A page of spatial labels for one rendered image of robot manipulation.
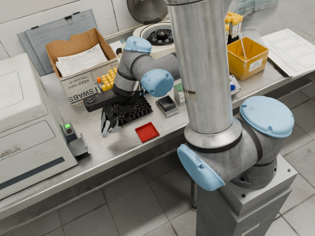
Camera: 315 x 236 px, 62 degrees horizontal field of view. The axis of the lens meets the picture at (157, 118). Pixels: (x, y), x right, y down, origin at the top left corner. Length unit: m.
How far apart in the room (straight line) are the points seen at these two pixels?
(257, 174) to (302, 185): 1.25
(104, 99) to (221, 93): 0.44
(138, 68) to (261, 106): 0.32
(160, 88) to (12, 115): 0.38
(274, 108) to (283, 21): 1.01
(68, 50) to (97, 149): 0.55
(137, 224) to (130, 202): 0.15
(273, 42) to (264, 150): 0.86
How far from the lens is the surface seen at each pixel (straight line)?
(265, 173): 0.73
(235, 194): 0.74
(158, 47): 1.15
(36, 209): 1.67
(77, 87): 1.10
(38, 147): 0.84
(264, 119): 0.59
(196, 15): 0.41
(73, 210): 1.89
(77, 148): 0.93
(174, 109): 1.00
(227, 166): 0.54
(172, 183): 1.83
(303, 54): 1.34
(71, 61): 1.29
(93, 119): 1.06
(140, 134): 0.95
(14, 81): 0.85
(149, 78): 0.67
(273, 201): 0.85
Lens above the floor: 1.61
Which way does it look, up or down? 48 degrees down
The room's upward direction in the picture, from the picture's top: 8 degrees counter-clockwise
